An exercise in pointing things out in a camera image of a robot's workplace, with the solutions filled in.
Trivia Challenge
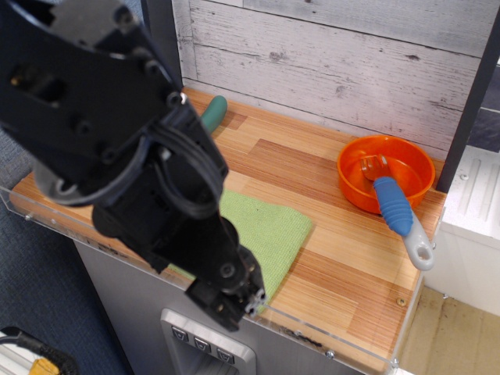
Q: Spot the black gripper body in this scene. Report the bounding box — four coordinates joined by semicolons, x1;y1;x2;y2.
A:
92;187;250;293

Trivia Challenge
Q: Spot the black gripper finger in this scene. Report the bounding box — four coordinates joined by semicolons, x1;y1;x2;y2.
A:
185;279;245;331
236;269;266;316

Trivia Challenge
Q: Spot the green cloth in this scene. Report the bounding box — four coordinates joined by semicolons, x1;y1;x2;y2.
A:
167;189;313;309

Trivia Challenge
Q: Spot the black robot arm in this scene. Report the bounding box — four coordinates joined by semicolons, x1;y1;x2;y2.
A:
1;1;266;331

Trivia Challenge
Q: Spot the silver dispenser button panel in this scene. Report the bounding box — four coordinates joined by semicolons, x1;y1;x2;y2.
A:
160;309;257;375

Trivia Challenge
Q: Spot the grey toy fridge cabinet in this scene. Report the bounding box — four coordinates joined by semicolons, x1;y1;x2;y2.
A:
76;242;360;374

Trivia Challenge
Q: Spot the green toy cucumber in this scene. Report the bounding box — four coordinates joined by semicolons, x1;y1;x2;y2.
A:
201;95;228;134

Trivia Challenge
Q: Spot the clear acrylic table edge guard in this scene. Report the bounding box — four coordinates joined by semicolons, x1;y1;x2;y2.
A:
0;184;446;375

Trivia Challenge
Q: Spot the yellow black object bottom left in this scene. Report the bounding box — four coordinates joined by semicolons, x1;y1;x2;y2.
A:
1;327;80;374

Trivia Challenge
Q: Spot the orange plastic bowl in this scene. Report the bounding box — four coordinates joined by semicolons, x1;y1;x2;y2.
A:
337;135;436;214

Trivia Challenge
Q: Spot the white plastic side unit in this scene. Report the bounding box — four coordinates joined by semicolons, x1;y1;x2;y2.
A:
424;146;499;316

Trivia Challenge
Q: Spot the fork with blue grey handle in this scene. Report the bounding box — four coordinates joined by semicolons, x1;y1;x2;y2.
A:
359;155;434;271

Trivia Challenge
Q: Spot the dark grey left post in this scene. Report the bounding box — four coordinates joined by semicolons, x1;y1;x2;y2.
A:
141;0;183;88

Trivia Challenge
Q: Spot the dark grey post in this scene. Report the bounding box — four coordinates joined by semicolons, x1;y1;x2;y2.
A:
435;9;499;193
141;0;183;88

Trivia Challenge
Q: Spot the dark grey right post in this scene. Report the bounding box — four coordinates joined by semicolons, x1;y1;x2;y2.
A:
435;9;499;193

